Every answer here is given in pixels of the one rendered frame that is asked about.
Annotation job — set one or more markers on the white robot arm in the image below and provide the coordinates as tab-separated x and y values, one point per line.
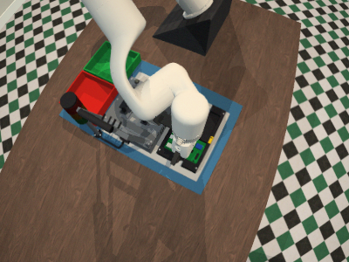
122	23

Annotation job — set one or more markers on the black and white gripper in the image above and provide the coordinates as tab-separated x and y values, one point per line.
181	151

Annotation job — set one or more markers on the green bin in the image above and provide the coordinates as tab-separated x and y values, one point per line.
99	64

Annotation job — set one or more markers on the green circuit board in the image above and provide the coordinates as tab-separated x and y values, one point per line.
195	153

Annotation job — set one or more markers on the red bin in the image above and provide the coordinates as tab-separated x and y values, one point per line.
93	92

